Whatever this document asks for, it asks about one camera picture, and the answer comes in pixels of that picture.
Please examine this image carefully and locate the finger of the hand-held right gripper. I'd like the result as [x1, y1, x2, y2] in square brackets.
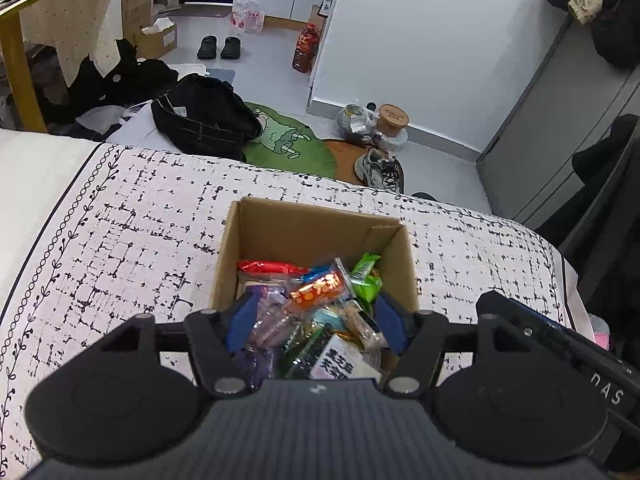
[475, 290, 551, 341]

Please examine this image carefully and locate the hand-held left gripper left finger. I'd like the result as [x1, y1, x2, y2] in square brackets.
[94, 292, 262, 398]

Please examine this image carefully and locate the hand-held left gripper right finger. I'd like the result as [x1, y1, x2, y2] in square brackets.
[374, 292, 543, 398]

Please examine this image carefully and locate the orange beige snack bar packet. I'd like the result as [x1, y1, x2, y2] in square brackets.
[342, 305, 390, 352]

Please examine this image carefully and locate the clear snack packet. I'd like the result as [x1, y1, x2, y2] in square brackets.
[247, 285, 303, 351]

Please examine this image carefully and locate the purple snack packet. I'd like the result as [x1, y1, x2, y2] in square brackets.
[234, 347, 281, 392]

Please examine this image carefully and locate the bright green snack packet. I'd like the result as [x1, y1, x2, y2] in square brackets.
[349, 251, 385, 305]

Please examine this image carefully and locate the red and white snack packet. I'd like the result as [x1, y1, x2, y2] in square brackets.
[236, 259, 310, 282]

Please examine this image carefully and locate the large green snack packet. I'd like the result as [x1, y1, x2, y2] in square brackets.
[277, 322, 328, 380]

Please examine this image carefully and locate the teal green snack packet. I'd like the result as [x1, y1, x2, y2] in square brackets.
[310, 306, 348, 333]

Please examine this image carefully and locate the blue snack packet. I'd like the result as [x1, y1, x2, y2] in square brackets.
[300, 262, 336, 285]

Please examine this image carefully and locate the pink plastic item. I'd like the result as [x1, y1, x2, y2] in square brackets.
[587, 312, 613, 351]

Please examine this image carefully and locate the black chair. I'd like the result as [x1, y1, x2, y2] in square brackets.
[537, 130, 640, 306]

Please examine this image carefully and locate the black and white printed blanket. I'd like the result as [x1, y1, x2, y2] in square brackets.
[0, 142, 583, 480]

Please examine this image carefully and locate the grey sneaker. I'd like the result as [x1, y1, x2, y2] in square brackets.
[354, 147, 403, 193]

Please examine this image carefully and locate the orange round rug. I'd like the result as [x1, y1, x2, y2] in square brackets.
[322, 137, 406, 193]

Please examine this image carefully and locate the white plastic container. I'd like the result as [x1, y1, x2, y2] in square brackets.
[375, 127, 407, 156]

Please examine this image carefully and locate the green cartoon rug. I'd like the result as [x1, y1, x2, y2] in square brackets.
[242, 101, 338, 181]

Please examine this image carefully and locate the grey door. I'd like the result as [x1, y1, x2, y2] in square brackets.
[477, 10, 640, 221]

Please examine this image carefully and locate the black coat with white lining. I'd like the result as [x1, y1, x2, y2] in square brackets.
[572, 115, 640, 186]

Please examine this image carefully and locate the brown paper tub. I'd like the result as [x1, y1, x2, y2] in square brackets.
[376, 103, 411, 136]

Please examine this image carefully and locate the clear trash bag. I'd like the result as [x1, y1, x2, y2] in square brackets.
[336, 103, 380, 136]

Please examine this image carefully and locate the black bag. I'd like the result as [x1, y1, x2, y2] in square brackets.
[151, 74, 263, 163]

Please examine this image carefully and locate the white bed sheet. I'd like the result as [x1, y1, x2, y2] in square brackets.
[0, 127, 101, 321]

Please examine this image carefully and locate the black clothes pile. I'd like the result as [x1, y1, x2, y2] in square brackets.
[37, 40, 178, 126]

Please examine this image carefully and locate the red cooking oil bottle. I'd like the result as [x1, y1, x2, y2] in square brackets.
[292, 24, 321, 73]

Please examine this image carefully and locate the small open cardboard box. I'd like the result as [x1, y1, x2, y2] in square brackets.
[135, 17, 178, 58]

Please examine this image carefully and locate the pack of water bottles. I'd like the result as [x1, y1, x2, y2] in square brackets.
[231, 0, 266, 33]

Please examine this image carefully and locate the hanging black jacket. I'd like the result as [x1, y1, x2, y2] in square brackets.
[544, 0, 640, 68]

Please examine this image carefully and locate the tall cardboard box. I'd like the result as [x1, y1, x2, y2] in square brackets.
[121, 0, 153, 41]

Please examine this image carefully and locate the yellow wooden table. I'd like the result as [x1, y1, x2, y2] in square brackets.
[0, 0, 81, 133]

